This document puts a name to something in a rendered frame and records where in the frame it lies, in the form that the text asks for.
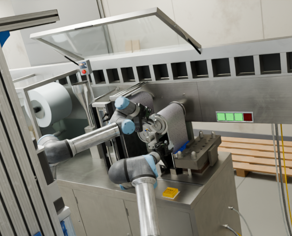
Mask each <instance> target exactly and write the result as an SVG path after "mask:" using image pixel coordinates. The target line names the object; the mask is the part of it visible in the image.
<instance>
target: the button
mask: <svg viewBox="0 0 292 236"><path fill-rule="evenodd" d="M177 193H178V189H176V188H170V187H168V188H167V189H166V190H165V191H164V192H163V193H162V194H163V196H164V197H170V198H173V197H174V196H175V195H176V194H177Z"/></svg>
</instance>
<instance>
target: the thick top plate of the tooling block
mask: <svg viewBox="0 0 292 236"><path fill-rule="evenodd" d="M216 136H217V137H216V138H212V136H211V135H210V134H204V137H202V138H200V137H199V136H197V137H196V138H195V142H194V143H193V144H192V145H191V146H190V147H186V148H185V149H184V150H183V151H182V155H183V158H181V159H178V158H177V157H176V158H175V159H174V161H175V167H177V168H185V169H193V170H198V169H199V168H200V167H201V166H202V165H203V164H204V162H205V161H206V160H207V159H208V158H209V156H208V150H209V149H210V148H211V147H212V146H213V145H216V146H217V148H218V146H219V145H220V144H221V143H222V141H221V135H216ZM192 151H194V152H195V153H196V155H197V159H192V158H191V153H192Z"/></svg>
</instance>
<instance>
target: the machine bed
mask: <svg viewBox="0 0 292 236"><path fill-rule="evenodd" d="M218 154H219V155H218V160H217V161H216V163H215V164H214V165H213V166H209V167H208V169H207V170H206V171H205V172H204V173H203V175H196V174H193V176H191V177H189V176H188V173H183V170H181V171H180V172H179V173H178V174H177V175H173V174H171V172H170V168H169V169H168V170H167V171H166V172H165V173H164V174H163V175H162V176H161V177H157V178H163V179H170V180H176V181H183V182H190V183H196V184H203V186H197V185H190V184H182V183H176V182H170V181H163V180H157V184H158V185H157V187H156V188H155V189H154V194H155V201H156V203H157V204H162V205H167V206H172V207H178V208H183V209H188V210H192V209H193V207H194V206H195V205H196V203H197V202H198V201H199V200H200V198H201V197H202V196H203V194H204V193H205V192H206V190H207V189H208V188H209V186H210V185H211V184H212V182H213V181H214V180H215V178H216V177H217V176H218V174H219V173H220V172H221V171H222V170H223V168H224V167H225V165H226V164H227V163H228V161H229V160H230V159H231V158H232V153H231V152H223V151H218ZM57 184H63V185H68V186H73V187H78V188H82V189H87V190H92V191H97V192H103V193H108V194H113V195H117V196H122V197H127V198H132V199H137V198H136V189H135V188H133V189H128V190H121V188H120V185H119V184H115V183H113V182H111V180H110V179H109V175H108V173H107V170H106V166H105V163H104V159H103V158H101V159H96V158H92V155H91V151H90V148H88V149H86V150H83V151H82V152H80V153H79V154H77V155H76V156H74V157H73V158H71V159H69V160H68V161H66V162H65V163H63V164H61V165H60V166H58V170H57ZM168 187H170V188H176V189H178V191H180V192H179V193H178V194H177V196H176V197H175V198H174V199H169V198H164V197H162V195H163V194H162V193H163V192H164V191H165V190H166V189H167V188H168Z"/></svg>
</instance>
